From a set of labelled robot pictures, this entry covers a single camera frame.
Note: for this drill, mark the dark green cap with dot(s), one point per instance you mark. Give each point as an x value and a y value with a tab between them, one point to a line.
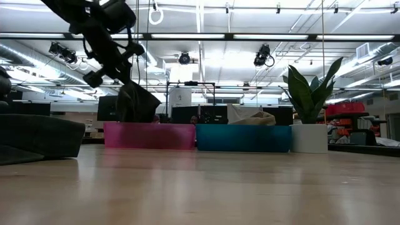
37	137
137	103

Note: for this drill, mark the black computer monitor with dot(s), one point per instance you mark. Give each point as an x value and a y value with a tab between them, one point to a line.
106	107

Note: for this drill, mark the person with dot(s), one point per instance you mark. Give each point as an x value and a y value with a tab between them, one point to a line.
194	119
156	118

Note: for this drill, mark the white pillar with sign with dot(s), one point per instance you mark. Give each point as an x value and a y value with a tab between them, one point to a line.
179	98

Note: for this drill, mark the round black ceiling lamp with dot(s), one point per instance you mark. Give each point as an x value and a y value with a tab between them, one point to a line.
184	58

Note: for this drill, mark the black metal stand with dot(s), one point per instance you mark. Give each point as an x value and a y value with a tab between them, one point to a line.
190	83

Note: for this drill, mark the pink plastic bin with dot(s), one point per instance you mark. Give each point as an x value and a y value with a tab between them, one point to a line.
150	136

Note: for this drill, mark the black office partition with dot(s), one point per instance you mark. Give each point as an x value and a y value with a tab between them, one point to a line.
278	115
25	109
184	114

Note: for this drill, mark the beige cloth in bin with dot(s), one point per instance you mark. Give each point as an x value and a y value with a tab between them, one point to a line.
240	109

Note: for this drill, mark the blue plastic bin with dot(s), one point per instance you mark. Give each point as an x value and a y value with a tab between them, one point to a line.
243	139

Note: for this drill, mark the overhead light bar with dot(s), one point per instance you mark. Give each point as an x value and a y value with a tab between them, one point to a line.
272	36

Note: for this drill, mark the green snake plant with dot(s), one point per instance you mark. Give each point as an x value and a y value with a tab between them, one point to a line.
301	93

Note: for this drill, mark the white plant pot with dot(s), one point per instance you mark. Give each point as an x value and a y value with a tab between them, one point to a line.
307	139

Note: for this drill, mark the shelf with red bins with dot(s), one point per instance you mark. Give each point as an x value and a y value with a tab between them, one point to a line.
343	108

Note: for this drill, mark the black office chair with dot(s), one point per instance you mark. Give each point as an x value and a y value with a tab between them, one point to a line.
362	137

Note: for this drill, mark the black ceiling projector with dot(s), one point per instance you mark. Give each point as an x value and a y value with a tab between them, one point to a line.
385	61

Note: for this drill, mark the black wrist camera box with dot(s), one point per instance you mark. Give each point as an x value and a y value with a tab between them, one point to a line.
118	15

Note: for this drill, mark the black hanging ceiling camera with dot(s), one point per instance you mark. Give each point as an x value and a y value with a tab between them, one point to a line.
262	54

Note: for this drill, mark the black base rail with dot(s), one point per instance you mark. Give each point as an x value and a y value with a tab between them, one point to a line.
368	150

